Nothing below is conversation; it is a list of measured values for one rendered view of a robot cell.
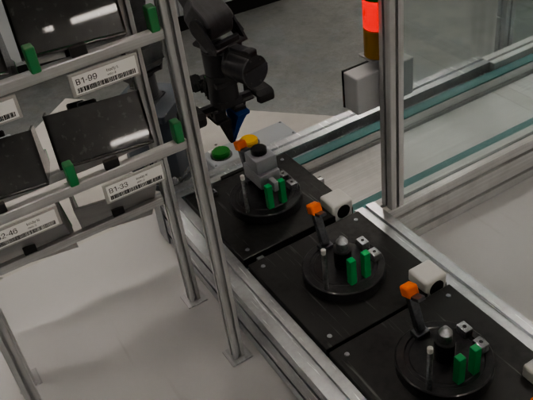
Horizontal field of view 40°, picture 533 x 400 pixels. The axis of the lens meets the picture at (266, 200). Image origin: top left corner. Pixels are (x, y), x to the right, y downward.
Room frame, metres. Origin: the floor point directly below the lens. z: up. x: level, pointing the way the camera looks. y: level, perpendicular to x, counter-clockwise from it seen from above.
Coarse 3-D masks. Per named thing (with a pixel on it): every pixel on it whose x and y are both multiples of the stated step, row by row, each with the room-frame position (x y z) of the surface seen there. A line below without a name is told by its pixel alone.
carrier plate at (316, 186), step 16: (288, 160) 1.25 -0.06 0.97; (304, 176) 1.19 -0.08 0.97; (224, 192) 1.17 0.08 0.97; (304, 192) 1.14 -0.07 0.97; (320, 192) 1.13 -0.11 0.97; (192, 208) 1.15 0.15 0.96; (224, 208) 1.12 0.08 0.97; (304, 208) 1.09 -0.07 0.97; (352, 208) 1.07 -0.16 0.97; (224, 224) 1.07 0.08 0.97; (240, 224) 1.07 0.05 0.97; (272, 224) 1.05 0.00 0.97; (288, 224) 1.05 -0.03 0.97; (304, 224) 1.04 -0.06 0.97; (224, 240) 1.03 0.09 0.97; (240, 240) 1.02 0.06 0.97; (256, 240) 1.01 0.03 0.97; (272, 240) 1.01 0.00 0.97; (288, 240) 1.01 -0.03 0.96; (240, 256) 0.98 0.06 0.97; (256, 256) 0.98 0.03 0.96
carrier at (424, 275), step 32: (352, 224) 1.02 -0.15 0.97; (288, 256) 0.96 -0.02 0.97; (320, 256) 0.92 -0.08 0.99; (352, 256) 0.91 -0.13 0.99; (384, 256) 0.92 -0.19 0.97; (288, 288) 0.88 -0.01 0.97; (320, 288) 0.85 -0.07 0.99; (352, 288) 0.84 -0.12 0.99; (384, 288) 0.85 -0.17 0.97; (320, 320) 0.80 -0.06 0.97; (352, 320) 0.79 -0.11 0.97; (384, 320) 0.79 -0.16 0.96
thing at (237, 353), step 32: (128, 0) 1.00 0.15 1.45; (160, 0) 0.84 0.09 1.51; (128, 32) 1.00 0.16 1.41; (192, 96) 0.84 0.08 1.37; (192, 128) 0.85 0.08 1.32; (160, 160) 1.00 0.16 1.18; (192, 160) 0.84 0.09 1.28; (160, 192) 1.00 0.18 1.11; (224, 256) 0.84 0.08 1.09; (192, 288) 1.00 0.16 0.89; (224, 288) 0.85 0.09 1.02; (0, 320) 0.70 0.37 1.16; (224, 320) 0.85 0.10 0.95; (224, 352) 0.85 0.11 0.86; (32, 384) 0.70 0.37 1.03
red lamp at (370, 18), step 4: (364, 0) 1.10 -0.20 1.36; (364, 4) 1.10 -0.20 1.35; (368, 4) 1.09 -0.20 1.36; (372, 4) 1.08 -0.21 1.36; (376, 4) 1.08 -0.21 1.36; (364, 8) 1.10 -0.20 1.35; (368, 8) 1.09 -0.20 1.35; (372, 8) 1.08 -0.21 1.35; (376, 8) 1.08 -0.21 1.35; (364, 12) 1.10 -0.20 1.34; (368, 12) 1.09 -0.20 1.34; (372, 12) 1.08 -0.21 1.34; (376, 12) 1.08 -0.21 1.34; (364, 16) 1.10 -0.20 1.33; (368, 16) 1.09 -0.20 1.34; (372, 16) 1.08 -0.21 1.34; (376, 16) 1.08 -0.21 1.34; (364, 20) 1.10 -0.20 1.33; (368, 20) 1.09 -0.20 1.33; (372, 20) 1.08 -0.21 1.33; (376, 20) 1.08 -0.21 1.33; (364, 24) 1.10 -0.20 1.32; (368, 24) 1.09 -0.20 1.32; (372, 24) 1.08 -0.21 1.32; (376, 24) 1.08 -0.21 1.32; (364, 28) 1.10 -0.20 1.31; (368, 28) 1.09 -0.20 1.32; (372, 28) 1.08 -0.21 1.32; (376, 28) 1.08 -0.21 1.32
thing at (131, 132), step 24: (120, 96) 0.88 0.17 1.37; (48, 120) 0.85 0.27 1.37; (72, 120) 0.85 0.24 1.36; (96, 120) 0.86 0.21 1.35; (120, 120) 0.86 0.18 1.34; (144, 120) 0.87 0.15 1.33; (72, 144) 0.84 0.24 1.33; (96, 144) 0.84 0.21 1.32; (120, 144) 0.84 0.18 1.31; (144, 144) 0.85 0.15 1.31
